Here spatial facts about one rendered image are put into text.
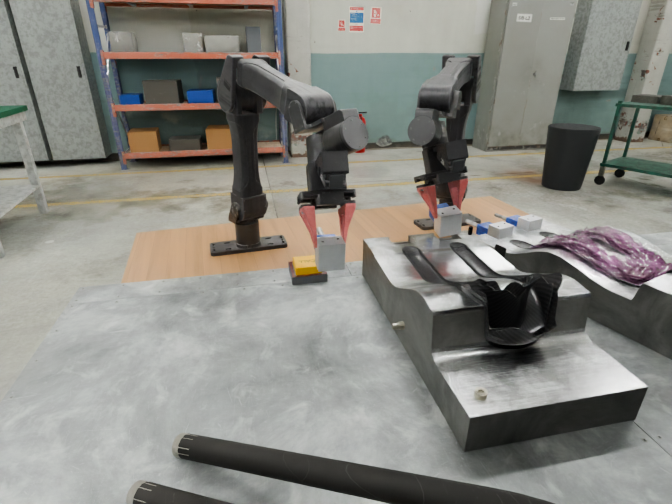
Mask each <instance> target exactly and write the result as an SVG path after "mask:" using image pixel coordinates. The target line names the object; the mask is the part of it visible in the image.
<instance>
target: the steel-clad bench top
mask: <svg viewBox="0 0 672 504"><path fill-rule="evenodd" d="M362 263H363V261H354V262H345V270H334V271H326V272H327V274H328V281H327V282H319V283H309V284H299V285H292V281H291V277H290V273H289V268H280V269H269V270H258V271H248V272H237V273H226V274H216V275H205V276H194V277H184V278H173V279H162V280H152V281H141V282H130V283H120V284H109V285H98V286H88V287H79V289H78V290H77V292H76V293H75V295H74V296H73V297H72V299H71V300H70V302H69V303H68V305H67V306H66V308H65V309H64V311H63V312H62V313H61V315H60V316H59V318H58V319H57V321H56V322H55V324H54V325H53V327H52V328H51V330H50V331H49V332H48V334H47V335H46V337H45V338H44V340H43V341H42V343H41V344H40V346H39V347H38V348H37V350H36V351H35V353H34V354H33V356H32V357H31V359H30V360H29V362H28V363H27V364H26V366H25V367H24V369H23V370H22V372H21V373H20V375H19V376H18V378H17V379H16V381H15V382H14V383H13V385H12V386H11V388H10V389H9V391H8V392H7V394H6V395H5V397H4V398H3V399H2V401H1V402H0V504H126V497H127V494H128V491H129V489H130V488H131V486H132V485H133V484H134V483H135V482H137V481H139V480H145V481H149V482H153V483H157V484H161V485H165V486H168V487H172V488H176V489H180V490H183V491H187V492H191V493H195V494H199V495H202V496H206V497H210V498H214V499H217V500H221V501H225V502H229V503H232V504H389V503H385V502H380V501H375V500H371V499H366V498H362V497H357V496H352V495H348V494H343V493H338V492H334V491H329V490H324V489H320V488H315V487H311V486H306V485H301V484H297V483H292V482H287V481H283V480H278V479H273V478H269V477H264V476H259V475H255V474H250V473H246V472H241V471H236V470H232V469H227V468H222V467H218V466H213V465H208V464H204V463H199V462H195V461H190V460H185V459H181V458H176V457H175V456H174V455H173V453H172V445H173V442H174V439H175V438H176V437H177V436H178V435H179V434H180V433H190V434H195V435H201V436H207V437H212V438H218V439H223V440H229V441H235V442H240V443H246V444H252V445H257V446H263V447H268V448H274V449H280V450H285V451H291V452H296V453H302V454H308V455H313V456H319V457H325V458H330V459H336V460H341V461H347V462H353V463H358V464H364V465H369V466H375V467H381V468H386V469H392V470H398V471H403V472H409V473H414V474H420V475H426V476H431V477H437V478H442V479H448V480H454V481H459V482H465V483H471V484H476V485H482V486H487V487H493V488H497V489H502V490H507V491H512V492H516V493H520V494H524V495H528V496H531V497H535V498H538V499H542V500H546V501H549V502H552V503H555V504H672V360H671V359H669V358H667V357H665V356H663V355H661V354H659V353H657V352H655V351H653V350H651V349H649V348H647V347H645V346H643V345H641V344H640V343H638V342H636V341H634V340H632V339H630V338H628V337H626V336H624V335H622V334H620V333H618V332H616V331H614V330H612V329H610V328H608V327H606V326H604V325H602V324H600V323H598V322H596V321H594V320H592V319H590V318H589V317H587V321H586V327H585V332H586V333H587V335H588V337H589V338H590V340H591V341H592V342H593V343H595V344H596V345H597V346H598V347H600V348H601V349H602V350H603V351H605V352H606V353H607V354H608V355H610V356H611V357H612V358H613V359H615V360H616V361H617V362H618V363H619V364H621V365H622V366H623V367H624V368H626V369H627V370H628V371H629V372H631V373H632V374H633V375H634V376H636V377H637V378H638V379H639V380H641V381H642V382H643V383H644V384H646V385H647V386H648V389H647V392H646V394H645V397H644V399H643V402H642V404H641V407H640V409H639V412H638V414H637V417H636V419H635V420H631V421H625V422H620V423H615V424H610V425H604V426H599V427H594V428H589V429H583V430H578V431H573V432H568V433H562V434H557V435H552V436H547V437H541V438H536V439H531V440H526V441H520V442H515V443H510V444H505V445H499V446H494V447H489V448H484V449H478V450H473V451H468V452H464V451H463V449H462V448H461V446H460V444H459V442H458V441H457V439H456V437H455V435H454V434H453V432H452V430H451V428H450V427H449V425H448V423H447V421H446V420H445V418H444V416H443V414H442V413H441V411H440V409H439V407H438V406H437V404H436V402H435V400H434V399H433V397H432V395H431V393H430V392H429V390H428V388H427V386H426V385H425V383H424V381H423V379H422V378H421V376H420V374H419V372H418V371H417V369H416V367H415V365H414V364H413V362H412V360H411V358H410V357H409V355H408V353H407V351H406V350H405V348H404V346H403V344H402V343H401V341H400V339H399V338H398V336H397V334H396V332H395V331H394V330H393V329H392V325H391V324H390V322H389V320H388V318H387V317H386V315H385V313H384V311H383V310H382V308H381V306H380V304H379V303H378V301H377V299H376V297H375V296H374V294H373V292H372V290H371V289H370V287H369V285H368V283H367V282H366V280H365V278H364V276H363V275H362Z"/></svg>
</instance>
